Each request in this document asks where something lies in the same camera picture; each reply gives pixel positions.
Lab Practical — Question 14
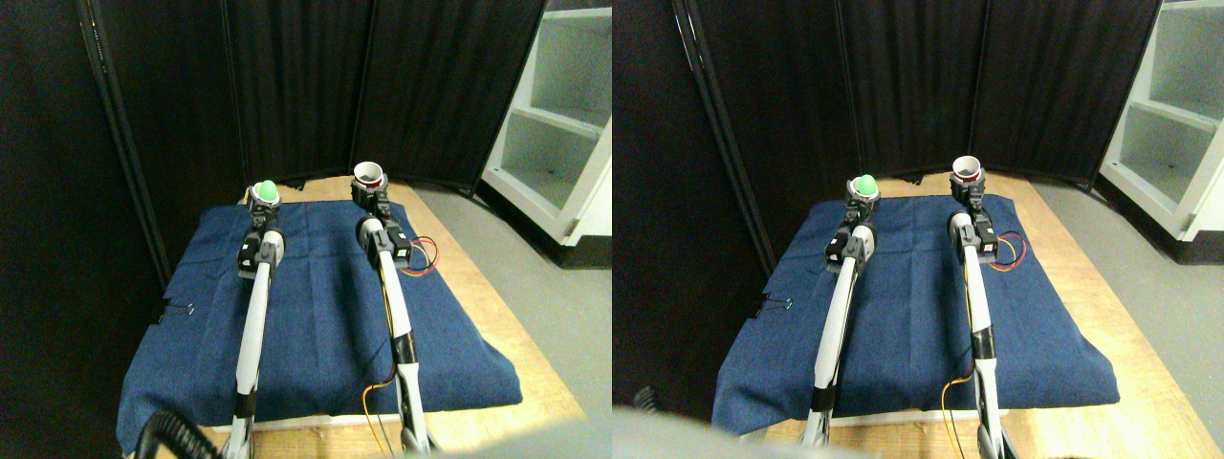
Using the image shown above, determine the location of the dark blue cloth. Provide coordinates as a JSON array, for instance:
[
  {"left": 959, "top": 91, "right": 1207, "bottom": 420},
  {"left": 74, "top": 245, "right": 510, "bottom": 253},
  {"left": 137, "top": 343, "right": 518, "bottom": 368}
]
[
  {"left": 712, "top": 196, "right": 1120, "bottom": 436},
  {"left": 117, "top": 203, "right": 523, "bottom": 455}
]

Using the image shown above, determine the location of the curtain stand pole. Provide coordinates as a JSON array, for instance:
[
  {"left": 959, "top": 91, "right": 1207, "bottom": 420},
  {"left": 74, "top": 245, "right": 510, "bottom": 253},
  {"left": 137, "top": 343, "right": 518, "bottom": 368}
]
[
  {"left": 78, "top": 0, "right": 169, "bottom": 288},
  {"left": 672, "top": 0, "right": 777, "bottom": 278}
]

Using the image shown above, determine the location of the white shelf unit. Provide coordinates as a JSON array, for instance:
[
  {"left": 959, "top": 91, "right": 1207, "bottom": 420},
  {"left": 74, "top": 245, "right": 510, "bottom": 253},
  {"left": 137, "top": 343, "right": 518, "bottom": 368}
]
[
  {"left": 1098, "top": 0, "right": 1224, "bottom": 244},
  {"left": 480, "top": 0, "right": 612, "bottom": 250}
]

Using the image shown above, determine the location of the orange wire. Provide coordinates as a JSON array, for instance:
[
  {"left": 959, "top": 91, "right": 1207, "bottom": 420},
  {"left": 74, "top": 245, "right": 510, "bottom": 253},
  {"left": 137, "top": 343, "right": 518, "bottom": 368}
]
[
  {"left": 397, "top": 236, "right": 439, "bottom": 278},
  {"left": 942, "top": 368, "right": 981, "bottom": 459},
  {"left": 361, "top": 368, "right": 398, "bottom": 456},
  {"left": 990, "top": 231, "right": 1029, "bottom": 273}
]

